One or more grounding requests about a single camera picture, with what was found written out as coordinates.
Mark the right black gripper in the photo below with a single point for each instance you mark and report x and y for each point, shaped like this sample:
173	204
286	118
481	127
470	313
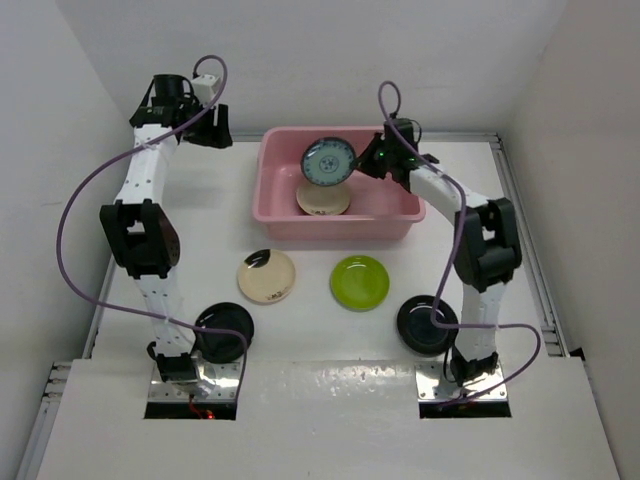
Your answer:
365	163

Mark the metal base plate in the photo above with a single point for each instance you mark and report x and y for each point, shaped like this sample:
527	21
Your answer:
433	387
216	383

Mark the pink plastic bin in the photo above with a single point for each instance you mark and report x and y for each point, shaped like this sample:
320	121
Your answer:
378	210

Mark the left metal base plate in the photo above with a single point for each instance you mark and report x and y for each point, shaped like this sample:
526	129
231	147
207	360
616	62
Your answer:
216	383

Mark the cream plate with black brushstroke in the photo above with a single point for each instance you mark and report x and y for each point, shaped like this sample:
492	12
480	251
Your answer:
266	276

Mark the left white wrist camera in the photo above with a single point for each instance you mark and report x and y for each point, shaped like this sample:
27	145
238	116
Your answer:
205	87

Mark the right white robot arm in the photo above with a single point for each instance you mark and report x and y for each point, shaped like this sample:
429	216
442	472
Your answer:
486	249

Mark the green plate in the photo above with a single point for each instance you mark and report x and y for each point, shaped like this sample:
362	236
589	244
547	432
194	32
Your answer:
359	283

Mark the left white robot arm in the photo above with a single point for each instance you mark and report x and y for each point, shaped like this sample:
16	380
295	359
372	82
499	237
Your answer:
141	237

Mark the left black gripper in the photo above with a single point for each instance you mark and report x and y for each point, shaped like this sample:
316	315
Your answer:
214	136

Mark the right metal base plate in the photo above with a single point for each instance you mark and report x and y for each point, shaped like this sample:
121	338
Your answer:
433	387

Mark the blue patterned plate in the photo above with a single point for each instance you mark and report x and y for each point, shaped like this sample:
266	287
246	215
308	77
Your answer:
328	161

